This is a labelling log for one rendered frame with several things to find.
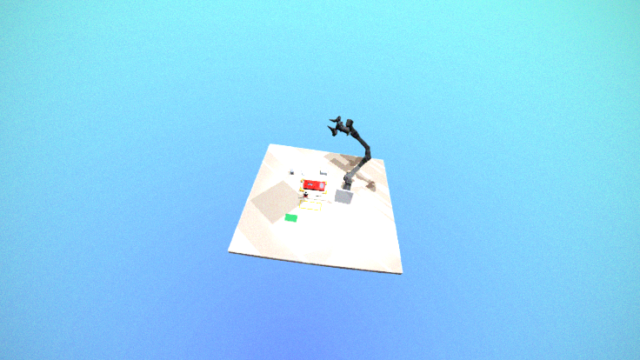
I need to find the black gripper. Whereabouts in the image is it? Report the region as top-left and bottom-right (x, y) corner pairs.
(327, 116), (345, 136)

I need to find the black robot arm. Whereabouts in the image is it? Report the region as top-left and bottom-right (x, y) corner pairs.
(337, 119), (372, 191)

